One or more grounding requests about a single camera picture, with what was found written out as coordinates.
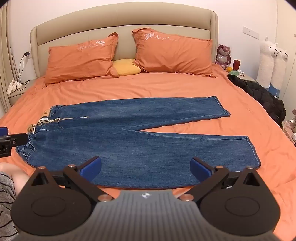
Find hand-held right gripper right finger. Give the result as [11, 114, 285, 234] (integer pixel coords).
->
[179, 157, 269, 202]

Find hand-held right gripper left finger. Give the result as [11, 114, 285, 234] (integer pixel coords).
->
[23, 156, 114, 202]

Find blue denim pants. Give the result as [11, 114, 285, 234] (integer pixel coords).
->
[16, 96, 262, 189]

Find person's bare leg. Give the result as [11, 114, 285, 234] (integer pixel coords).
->
[0, 162, 31, 200]

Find white cloth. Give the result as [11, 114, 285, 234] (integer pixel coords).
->
[7, 79, 24, 95]

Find grey patterned shorts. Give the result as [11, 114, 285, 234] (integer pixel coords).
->
[0, 171, 19, 235]

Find beige curtain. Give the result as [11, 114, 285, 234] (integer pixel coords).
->
[0, 7, 15, 113]

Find bed with orange sheet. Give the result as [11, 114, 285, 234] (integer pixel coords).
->
[0, 63, 296, 241]

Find black jacket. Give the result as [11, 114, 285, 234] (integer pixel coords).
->
[227, 74, 287, 128]

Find orange embroidered pillow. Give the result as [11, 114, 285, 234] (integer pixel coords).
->
[43, 32, 120, 85]
[132, 28, 218, 78]

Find grey nightstand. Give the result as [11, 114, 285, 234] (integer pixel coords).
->
[228, 70, 258, 83]

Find yellow cushion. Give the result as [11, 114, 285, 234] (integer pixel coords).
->
[113, 58, 142, 77]

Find pink plush bear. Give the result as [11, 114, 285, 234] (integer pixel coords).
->
[216, 44, 232, 70]

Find white alpaca plush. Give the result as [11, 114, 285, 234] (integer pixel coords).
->
[270, 47, 290, 91]
[256, 36, 279, 89]

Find beige upholstered headboard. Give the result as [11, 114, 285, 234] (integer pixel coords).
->
[30, 3, 219, 78]

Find black cable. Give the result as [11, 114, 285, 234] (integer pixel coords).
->
[11, 54, 31, 90]

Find white wall switch plate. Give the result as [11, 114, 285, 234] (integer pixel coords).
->
[242, 26, 260, 39]

